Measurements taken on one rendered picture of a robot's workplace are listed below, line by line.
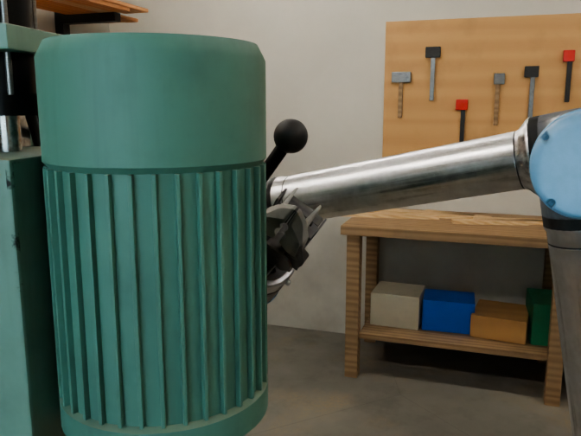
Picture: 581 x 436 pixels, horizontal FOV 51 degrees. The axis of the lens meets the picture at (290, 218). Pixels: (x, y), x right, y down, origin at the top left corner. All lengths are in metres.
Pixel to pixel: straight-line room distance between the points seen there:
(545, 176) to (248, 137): 0.39
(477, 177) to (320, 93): 2.95
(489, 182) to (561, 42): 2.79
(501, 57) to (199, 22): 1.89
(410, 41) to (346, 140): 0.69
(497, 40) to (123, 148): 3.33
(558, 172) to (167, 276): 0.46
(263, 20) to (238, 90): 3.53
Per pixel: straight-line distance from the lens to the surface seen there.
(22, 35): 0.54
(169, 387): 0.47
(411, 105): 3.68
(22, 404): 0.54
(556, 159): 0.73
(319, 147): 3.82
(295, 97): 3.86
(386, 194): 0.96
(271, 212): 0.71
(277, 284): 0.88
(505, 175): 0.91
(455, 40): 3.68
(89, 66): 0.43
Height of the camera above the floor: 1.46
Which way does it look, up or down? 10 degrees down
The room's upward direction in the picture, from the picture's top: straight up
